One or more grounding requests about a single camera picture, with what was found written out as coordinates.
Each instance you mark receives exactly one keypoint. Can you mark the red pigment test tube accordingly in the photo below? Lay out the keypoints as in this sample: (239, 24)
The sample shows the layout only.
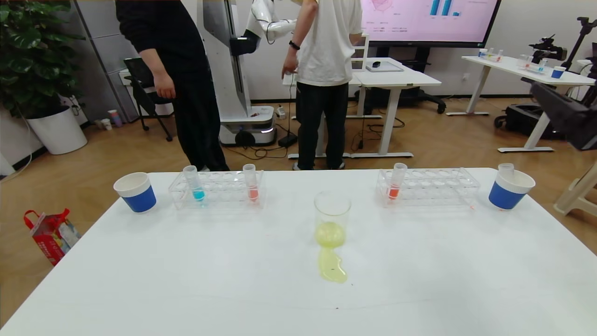
(253, 192)
(394, 191)

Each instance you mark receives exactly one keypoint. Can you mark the yellow pigment test tube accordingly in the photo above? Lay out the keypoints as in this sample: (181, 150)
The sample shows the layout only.
(506, 168)

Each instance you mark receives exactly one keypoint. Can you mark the black wheeled robot base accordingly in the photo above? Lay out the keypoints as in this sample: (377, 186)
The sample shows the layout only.
(517, 119)

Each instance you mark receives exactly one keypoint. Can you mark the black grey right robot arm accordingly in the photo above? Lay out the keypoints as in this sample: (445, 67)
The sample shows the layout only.
(569, 116)

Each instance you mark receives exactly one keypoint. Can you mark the clear glass beaker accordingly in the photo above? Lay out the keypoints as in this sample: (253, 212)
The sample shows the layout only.
(332, 233)

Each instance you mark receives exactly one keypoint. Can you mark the clear acrylic test tube rack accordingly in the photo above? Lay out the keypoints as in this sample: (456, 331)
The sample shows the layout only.
(224, 189)
(438, 186)

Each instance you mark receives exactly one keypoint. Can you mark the blue pigment test tube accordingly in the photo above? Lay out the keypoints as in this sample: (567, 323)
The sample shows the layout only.
(198, 193)

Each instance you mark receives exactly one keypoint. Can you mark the black power adapter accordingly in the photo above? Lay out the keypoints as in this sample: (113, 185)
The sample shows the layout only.
(288, 140)

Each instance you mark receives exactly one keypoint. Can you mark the white power strip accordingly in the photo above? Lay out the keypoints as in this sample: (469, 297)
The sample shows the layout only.
(281, 111)

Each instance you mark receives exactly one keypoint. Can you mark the white humanoid robot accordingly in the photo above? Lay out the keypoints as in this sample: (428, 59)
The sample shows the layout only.
(233, 84)

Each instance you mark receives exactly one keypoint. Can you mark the yellow liquid puddle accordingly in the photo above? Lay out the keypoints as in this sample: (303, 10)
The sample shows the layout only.
(332, 270)

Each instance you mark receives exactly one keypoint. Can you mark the person in white shirt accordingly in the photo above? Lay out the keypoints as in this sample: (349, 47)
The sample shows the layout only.
(326, 46)

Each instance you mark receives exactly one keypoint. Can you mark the white drawer organizer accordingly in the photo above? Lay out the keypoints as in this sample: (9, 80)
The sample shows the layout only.
(361, 56)

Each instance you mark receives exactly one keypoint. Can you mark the grey tablet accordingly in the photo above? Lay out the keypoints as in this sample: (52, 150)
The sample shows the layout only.
(387, 67)

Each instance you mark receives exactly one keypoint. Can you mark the black wheeled screen stand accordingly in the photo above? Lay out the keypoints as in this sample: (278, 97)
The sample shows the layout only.
(419, 95)

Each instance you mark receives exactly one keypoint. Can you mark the blue white paper cup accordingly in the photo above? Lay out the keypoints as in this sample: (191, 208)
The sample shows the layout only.
(137, 198)
(506, 198)

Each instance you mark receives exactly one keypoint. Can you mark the small pink bottle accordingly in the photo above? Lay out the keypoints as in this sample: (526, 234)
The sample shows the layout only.
(115, 117)

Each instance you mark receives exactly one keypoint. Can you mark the small white cup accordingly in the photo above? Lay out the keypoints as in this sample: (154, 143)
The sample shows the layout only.
(106, 124)

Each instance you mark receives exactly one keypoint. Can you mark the person in black clothes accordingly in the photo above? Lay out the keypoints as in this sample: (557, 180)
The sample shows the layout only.
(158, 28)

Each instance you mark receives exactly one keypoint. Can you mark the clear rack with small tubes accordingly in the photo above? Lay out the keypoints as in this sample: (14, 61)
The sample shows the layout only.
(531, 65)
(489, 56)

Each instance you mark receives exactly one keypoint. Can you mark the grey metal cabinet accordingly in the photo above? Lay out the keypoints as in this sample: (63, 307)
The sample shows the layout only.
(100, 56)

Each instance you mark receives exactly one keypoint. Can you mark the long white desk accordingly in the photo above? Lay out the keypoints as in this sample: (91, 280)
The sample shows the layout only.
(513, 65)

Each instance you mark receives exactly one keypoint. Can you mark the white plant pot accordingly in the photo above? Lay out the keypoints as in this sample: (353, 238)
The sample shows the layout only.
(58, 133)

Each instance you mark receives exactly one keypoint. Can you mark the red gift bag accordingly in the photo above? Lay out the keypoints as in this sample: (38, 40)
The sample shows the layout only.
(49, 238)

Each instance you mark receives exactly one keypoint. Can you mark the small blue paper cup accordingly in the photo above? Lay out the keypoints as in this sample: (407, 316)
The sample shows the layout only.
(558, 73)

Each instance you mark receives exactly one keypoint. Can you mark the green leafy plant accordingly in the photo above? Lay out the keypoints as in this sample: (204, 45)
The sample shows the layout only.
(28, 56)

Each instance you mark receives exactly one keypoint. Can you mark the black tripod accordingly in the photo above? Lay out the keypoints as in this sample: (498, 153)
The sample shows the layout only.
(585, 28)

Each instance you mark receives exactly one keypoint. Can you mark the large wall display screen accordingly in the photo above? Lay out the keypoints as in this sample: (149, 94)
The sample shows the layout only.
(429, 28)

